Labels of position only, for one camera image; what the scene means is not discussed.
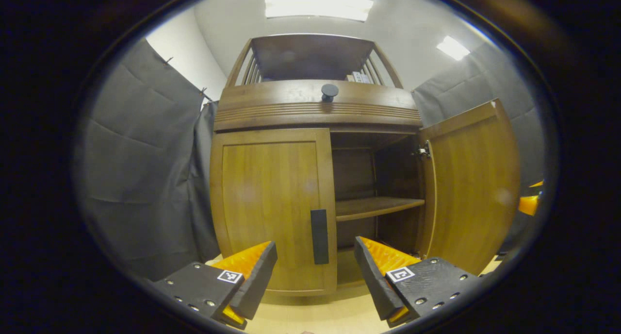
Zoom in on wooden inner shelf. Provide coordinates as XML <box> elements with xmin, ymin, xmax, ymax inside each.
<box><xmin>335</xmin><ymin>196</ymin><xmax>425</xmax><ymax>222</ymax></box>

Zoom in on black door handle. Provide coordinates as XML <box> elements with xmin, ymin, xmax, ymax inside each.
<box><xmin>310</xmin><ymin>209</ymin><xmax>329</xmax><ymax>265</ymax></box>

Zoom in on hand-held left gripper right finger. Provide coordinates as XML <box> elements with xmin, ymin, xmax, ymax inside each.
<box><xmin>354</xmin><ymin>236</ymin><xmax>478</xmax><ymax>329</ymax></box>

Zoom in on wooden cabinet door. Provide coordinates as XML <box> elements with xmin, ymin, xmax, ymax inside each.
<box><xmin>210</xmin><ymin>128</ymin><xmax>338</xmax><ymax>296</ymax></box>
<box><xmin>417</xmin><ymin>99</ymin><xmax>521</xmax><ymax>276</ymax></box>

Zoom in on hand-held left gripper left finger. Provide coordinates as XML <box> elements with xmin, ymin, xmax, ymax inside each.
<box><xmin>153</xmin><ymin>241</ymin><xmax>278</xmax><ymax>331</ymax></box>

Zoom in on wooden double-door shoe cabinet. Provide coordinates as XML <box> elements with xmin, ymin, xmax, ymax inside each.
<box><xmin>210</xmin><ymin>33</ymin><xmax>427</xmax><ymax>296</ymax></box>

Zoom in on small ceiling light panel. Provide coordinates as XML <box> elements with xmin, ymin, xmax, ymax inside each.
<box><xmin>437</xmin><ymin>35</ymin><xmax>471</xmax><ymax>61</ymax></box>

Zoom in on large ceiling light panel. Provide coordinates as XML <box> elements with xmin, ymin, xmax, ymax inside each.
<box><xmin>264</xmin><ymin>0</ymin><xmax>374</xmax><ymax>22</ymax></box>

